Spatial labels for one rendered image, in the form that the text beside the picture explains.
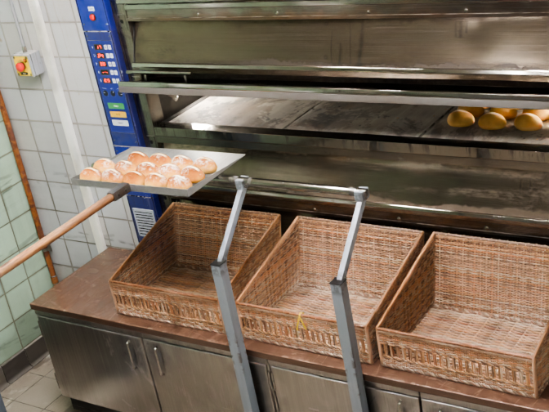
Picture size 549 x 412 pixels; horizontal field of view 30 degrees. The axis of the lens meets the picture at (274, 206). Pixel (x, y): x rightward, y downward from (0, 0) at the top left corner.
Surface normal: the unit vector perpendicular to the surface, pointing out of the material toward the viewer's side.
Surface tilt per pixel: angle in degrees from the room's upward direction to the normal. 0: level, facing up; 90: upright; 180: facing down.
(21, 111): 90
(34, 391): 0
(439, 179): 71
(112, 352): 90
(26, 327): 90
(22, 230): 90
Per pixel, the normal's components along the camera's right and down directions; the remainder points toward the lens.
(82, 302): -0.18, -0.89
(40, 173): -0.54, 0.43
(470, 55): -0.56, 0.10
